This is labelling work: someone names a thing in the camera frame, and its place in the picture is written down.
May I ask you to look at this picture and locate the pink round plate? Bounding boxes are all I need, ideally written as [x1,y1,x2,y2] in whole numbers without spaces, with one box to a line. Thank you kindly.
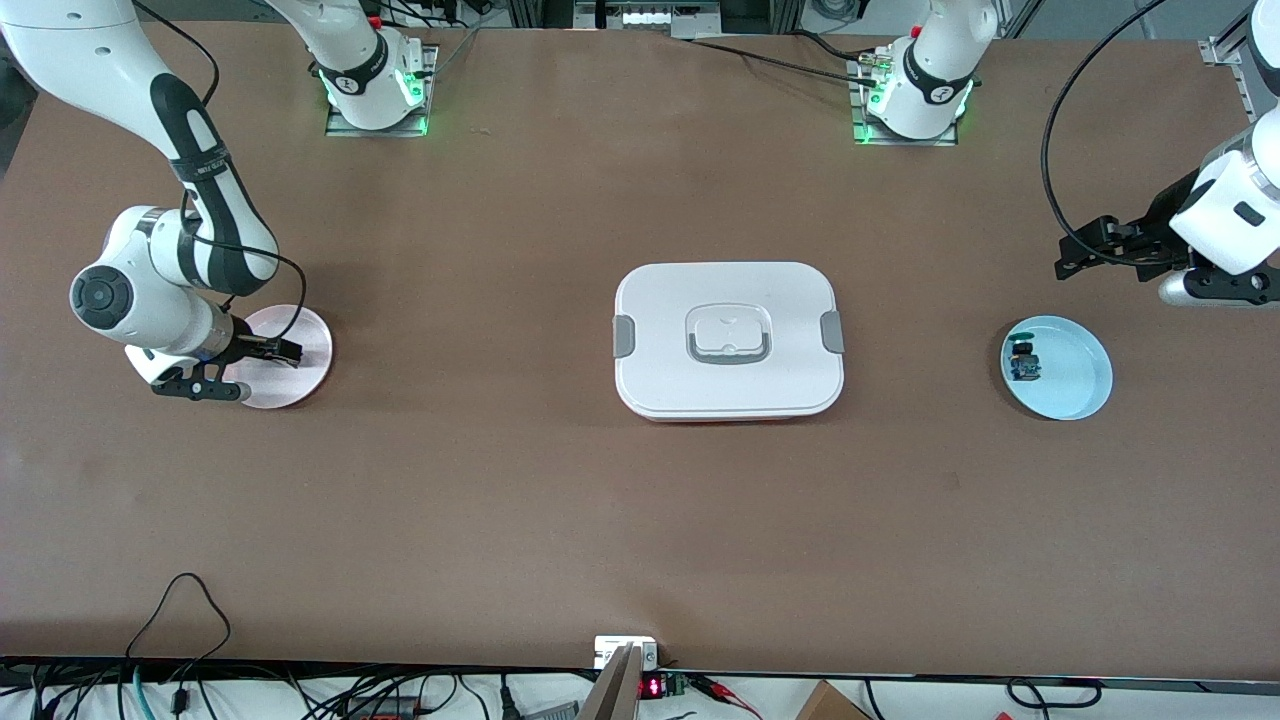
[222,304,334,411]

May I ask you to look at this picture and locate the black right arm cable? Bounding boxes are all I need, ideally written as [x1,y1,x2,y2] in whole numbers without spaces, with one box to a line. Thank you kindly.
[130,0,308,346]

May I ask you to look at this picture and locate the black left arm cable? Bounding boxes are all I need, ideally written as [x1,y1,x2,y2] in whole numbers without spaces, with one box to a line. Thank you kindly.
[1040,0,1171,266]

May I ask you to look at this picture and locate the aluminium profile rail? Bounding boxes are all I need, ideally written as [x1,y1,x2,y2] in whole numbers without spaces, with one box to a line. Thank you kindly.
[1198,30,1263,126]

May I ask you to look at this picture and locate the light blue round plate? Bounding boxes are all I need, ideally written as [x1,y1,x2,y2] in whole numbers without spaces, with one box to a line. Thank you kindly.
[1000,315,1114,421]

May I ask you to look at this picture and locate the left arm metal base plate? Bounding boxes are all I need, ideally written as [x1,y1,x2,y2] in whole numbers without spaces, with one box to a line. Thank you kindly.
[848,55,959,148]

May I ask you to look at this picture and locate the small white bracket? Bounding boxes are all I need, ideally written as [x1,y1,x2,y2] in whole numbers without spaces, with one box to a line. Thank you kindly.
[594,636,659,669]

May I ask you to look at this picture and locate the grey slanted pole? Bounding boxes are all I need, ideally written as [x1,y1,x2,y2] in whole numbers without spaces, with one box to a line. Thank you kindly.
[578,643,641,720]

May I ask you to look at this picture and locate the red clip lead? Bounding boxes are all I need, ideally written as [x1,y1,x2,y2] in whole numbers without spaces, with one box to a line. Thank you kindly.
[695,675,761,716]

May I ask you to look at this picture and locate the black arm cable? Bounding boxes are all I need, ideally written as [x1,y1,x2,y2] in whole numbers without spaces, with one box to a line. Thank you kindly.
[130,0,308,346]
[1040,0,1171,266]

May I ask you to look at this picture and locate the thin black cable loop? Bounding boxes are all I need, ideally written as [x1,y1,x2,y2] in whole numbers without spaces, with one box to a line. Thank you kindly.
[125,573,232,666]

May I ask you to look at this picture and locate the black cable to base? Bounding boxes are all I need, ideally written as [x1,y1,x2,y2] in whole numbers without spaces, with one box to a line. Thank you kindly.
[690,28,891,86]

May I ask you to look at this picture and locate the black oval cable loop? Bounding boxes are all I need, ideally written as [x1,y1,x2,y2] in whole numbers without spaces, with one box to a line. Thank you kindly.
[1005,678,1103,711]

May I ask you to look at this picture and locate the brown cardboard box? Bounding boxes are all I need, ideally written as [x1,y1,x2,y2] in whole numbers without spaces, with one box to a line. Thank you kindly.
[795,680,873,720]

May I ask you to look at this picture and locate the white lidded storage box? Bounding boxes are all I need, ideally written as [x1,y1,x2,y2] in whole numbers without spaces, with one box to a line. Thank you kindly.
[612,262,846,423]

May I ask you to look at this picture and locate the white power strip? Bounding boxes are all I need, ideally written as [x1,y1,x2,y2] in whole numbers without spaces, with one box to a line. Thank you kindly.
[573,0,723,39]

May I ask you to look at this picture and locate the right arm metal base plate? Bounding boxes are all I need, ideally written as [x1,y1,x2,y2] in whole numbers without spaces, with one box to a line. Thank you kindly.
[325,45,439,138]

